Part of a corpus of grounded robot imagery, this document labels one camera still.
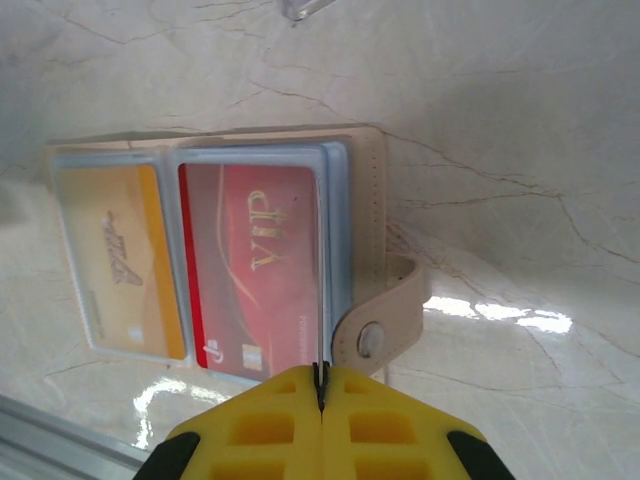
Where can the aluminium mounting rail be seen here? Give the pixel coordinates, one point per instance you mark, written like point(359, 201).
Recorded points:
point(40, 440)

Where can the gold VIP card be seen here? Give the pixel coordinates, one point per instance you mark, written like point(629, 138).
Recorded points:
point(120, 250)

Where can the red VIP card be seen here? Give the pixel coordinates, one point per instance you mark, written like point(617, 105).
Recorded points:
point(250, 260)

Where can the beige card holder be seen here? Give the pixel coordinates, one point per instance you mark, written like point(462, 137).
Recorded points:
point(372, 210)

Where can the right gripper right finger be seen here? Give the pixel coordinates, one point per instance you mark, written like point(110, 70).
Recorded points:
point(390, 435)

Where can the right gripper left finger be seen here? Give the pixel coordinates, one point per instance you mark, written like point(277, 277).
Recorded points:
point(260, 435)

